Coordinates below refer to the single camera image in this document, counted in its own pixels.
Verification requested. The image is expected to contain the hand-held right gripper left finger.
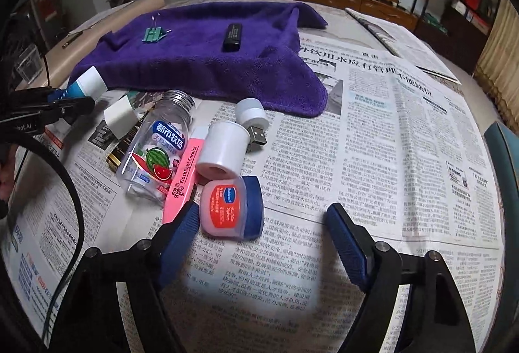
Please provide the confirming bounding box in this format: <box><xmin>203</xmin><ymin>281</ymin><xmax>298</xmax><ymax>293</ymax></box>
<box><xmin>49</xmin><ymin>183</ymin><xmax>201</xmax><ymax>353</ymax></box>

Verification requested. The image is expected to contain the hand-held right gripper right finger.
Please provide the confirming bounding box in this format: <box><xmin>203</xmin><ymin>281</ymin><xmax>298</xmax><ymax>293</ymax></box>
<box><xmin>326</xmin><ymin>202</ymin><xmax>475</xmax><ymax>353</ymax></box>

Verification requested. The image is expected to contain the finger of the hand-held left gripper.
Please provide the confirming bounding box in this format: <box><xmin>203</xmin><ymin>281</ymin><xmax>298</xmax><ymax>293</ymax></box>
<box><xmin>38</xmin><ymin>96</ymin><xmax>96</xmax><ymax>126</ymax></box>
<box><xmin>8</xmin><ymin>87</ymin><xmax>69</xmax><ymax>107</ymax></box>

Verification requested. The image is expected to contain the blue and white tube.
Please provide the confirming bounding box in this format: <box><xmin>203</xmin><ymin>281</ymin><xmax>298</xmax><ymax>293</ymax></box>
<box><xmin>46</xmin><ymin>67</ymin><xmax>108</xmax><ymax>103</ymax></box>

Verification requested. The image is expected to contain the white charger cube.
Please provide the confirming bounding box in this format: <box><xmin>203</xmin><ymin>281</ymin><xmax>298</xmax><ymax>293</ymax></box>
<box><xmin>103</xmin><ymin>97</ymin><xmax>136</xmax><ymax>139</ymax></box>

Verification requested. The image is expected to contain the pink jar blue lid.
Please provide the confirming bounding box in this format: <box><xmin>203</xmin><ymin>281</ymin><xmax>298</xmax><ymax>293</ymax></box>
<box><xmin>199</xmin><ymin>176</ymin><xmax>265</xmax><ymax>241</ymax></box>

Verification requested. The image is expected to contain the pink highlighter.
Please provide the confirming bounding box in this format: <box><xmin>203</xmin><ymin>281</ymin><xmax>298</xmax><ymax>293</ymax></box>
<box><xmin>162</xmin><ymin>126</ymin><xmax>209</xmax><ymax>225</ymax></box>

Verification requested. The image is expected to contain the clear bottle watermelon label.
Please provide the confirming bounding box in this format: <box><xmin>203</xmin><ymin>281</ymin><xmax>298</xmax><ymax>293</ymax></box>
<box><xmin>115</xmin><ymin>89</ymin><xmax>195</xmax><ymax>203</ymax></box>

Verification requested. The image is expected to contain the white tape roll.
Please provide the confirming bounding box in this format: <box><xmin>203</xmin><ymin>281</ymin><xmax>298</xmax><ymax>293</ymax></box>
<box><xmin>196</xmin><ymin>122</ymin><xmax>251</xmax><ymax>180</ymax></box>

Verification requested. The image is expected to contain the white usb night light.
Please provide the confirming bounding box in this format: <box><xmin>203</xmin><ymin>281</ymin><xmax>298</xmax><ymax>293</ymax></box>
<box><xmin>235</xmin><ymin>97</ymin><xmax>269</xmax><ymax>153</ymax></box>

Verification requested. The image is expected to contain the person's left hand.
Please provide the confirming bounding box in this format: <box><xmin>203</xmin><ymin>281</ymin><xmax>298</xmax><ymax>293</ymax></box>
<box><xmin>0</xmin><ymin>148</ymin><xmax>19</xmax><ymax>212</ymax></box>

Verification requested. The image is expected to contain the dark pen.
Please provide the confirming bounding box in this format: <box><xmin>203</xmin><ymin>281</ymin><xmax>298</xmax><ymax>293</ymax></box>
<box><xmin>62</xmin><ymin>30</ymin><xmax>84</xmax><ymax>48</ymax></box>

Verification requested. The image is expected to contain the large spread newspaper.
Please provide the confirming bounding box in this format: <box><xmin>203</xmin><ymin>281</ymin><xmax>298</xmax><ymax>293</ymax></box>
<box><xmin>0</xmin><ymin>24</ymin><xmax>504</xmax><ymax>353</ymax></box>

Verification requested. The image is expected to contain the green binder clip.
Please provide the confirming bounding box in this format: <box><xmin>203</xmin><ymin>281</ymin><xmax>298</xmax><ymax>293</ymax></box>
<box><xmin>140</xmin><ymin>12</ymin><xmax>173</xmax><ymax>43</ymax></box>

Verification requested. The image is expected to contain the purple towel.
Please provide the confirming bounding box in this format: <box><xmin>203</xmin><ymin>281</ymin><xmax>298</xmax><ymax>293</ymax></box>
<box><xmin>70</xmin><ymin>1</ymin><xmax>329</xmax><ymax>118</ymax></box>

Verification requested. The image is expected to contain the black rectangular stick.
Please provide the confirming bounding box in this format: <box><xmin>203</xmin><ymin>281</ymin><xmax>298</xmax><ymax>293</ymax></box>
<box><xmin>222</xmin><ymin>23</ymin><xmax>244</xmax><ymax>52</ymax></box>

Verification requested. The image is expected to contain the teal chair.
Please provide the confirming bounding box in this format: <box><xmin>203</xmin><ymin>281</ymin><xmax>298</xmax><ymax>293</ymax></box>
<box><xmin>484</xmin><ymin>121</ymin><xmax>519</xmax><ymax>234</ymax></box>

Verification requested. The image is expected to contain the folded newspaper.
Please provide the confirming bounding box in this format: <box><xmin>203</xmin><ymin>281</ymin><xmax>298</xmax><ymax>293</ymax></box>
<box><xmin>344</xmin><ymin>6</ymin><xmax>463</xmax><ymax>85</ymax></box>

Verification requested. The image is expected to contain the beige curtain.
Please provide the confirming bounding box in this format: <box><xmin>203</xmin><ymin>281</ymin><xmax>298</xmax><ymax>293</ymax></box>
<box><xmin>474</xmin><ymin>0</ymin><xmax>519</xmax><ymax>124</ymax></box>

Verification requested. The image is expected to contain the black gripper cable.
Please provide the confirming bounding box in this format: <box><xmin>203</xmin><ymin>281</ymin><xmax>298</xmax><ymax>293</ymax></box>
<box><xmin>0</xmin><ymin>132</ymin><xmax>86</xmax><ymax>341</ymax></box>

